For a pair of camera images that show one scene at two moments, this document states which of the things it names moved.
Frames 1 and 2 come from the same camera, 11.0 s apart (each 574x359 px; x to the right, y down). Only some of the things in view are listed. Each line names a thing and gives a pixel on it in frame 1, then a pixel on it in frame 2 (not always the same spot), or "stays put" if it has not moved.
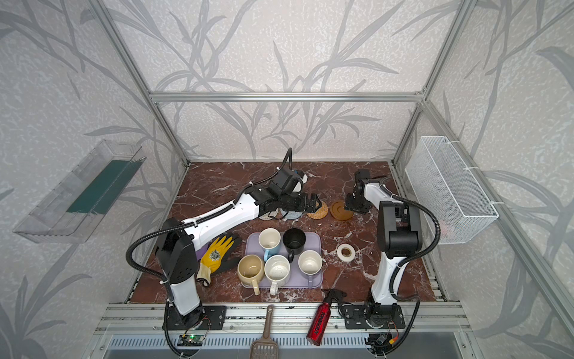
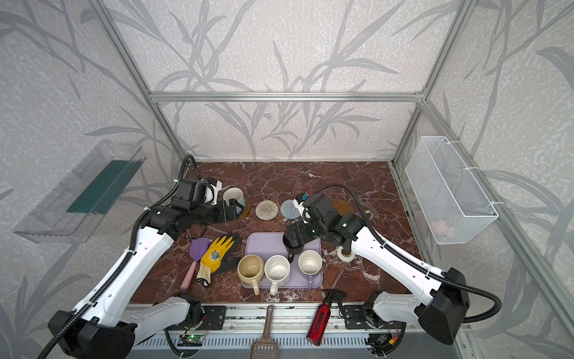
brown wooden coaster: (338, 211) stays put
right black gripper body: (356, 203) → (291, 235)
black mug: (294, 239) stays put
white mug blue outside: (269, 240) → (235, 193)
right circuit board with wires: (376, 340) stays put
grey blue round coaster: (291, 215) stays put
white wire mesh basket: (447, 189) stays put
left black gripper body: (295, 200) → (230, 211)
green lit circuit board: (190, 340) stays put
